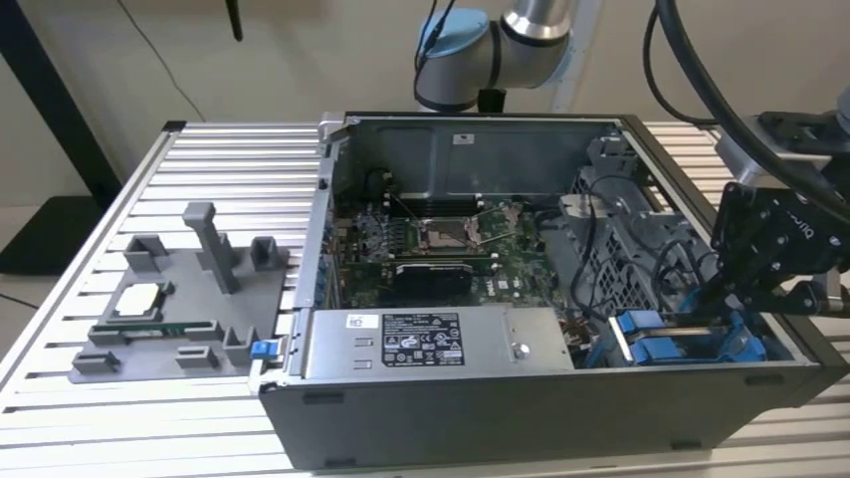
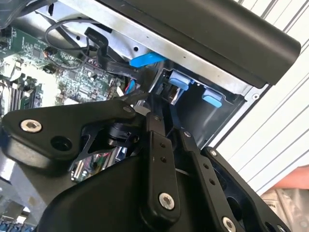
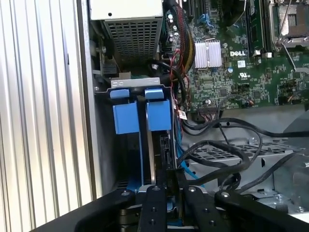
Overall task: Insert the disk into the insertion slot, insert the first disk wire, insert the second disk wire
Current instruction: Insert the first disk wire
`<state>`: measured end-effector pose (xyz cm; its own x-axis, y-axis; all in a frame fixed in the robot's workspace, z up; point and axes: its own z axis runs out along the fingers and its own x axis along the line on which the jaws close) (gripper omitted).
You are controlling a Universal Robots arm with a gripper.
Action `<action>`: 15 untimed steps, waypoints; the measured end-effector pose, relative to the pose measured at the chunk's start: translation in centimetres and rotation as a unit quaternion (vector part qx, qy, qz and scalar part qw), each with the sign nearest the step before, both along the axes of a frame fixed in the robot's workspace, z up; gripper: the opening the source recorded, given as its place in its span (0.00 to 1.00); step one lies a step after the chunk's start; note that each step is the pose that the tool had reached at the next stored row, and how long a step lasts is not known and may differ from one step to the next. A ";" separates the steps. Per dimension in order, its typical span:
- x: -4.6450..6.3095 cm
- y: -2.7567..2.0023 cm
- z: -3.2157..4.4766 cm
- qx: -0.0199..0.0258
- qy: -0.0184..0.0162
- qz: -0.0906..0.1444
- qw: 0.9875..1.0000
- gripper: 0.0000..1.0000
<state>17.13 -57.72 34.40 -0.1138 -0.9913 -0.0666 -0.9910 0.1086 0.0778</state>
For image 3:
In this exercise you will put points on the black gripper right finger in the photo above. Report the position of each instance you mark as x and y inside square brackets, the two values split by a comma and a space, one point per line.
[253, 212]

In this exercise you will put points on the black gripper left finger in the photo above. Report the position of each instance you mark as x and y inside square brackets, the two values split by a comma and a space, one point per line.
[154, 207]

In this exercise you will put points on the hard disk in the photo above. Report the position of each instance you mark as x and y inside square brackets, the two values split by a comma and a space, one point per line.
[128, 118]

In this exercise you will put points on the grey disk bay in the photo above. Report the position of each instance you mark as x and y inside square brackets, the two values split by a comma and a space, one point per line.
[135, 82]

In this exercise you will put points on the grey open PC case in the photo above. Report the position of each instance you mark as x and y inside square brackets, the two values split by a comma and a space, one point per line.
[90, 120]

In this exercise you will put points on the green motherboard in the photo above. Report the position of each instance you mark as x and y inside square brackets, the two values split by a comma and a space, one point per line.
[265, 79]

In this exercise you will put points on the metal socket cover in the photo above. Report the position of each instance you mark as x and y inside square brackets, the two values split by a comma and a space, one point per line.
[303, 70]

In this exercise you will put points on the silver chipset heatsink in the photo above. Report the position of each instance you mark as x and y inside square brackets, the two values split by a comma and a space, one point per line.
[207, 54]

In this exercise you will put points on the silver power supply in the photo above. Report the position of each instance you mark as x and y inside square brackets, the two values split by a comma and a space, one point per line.
[132, 36]

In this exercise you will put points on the installed RAM stick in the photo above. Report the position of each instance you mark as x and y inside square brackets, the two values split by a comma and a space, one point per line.
[254, 26]

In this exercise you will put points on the thin locking lever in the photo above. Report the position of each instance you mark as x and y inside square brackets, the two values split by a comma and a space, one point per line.
[283, 23]

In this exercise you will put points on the CPU socket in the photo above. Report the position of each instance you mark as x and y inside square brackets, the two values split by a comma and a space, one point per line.
[297, 21]

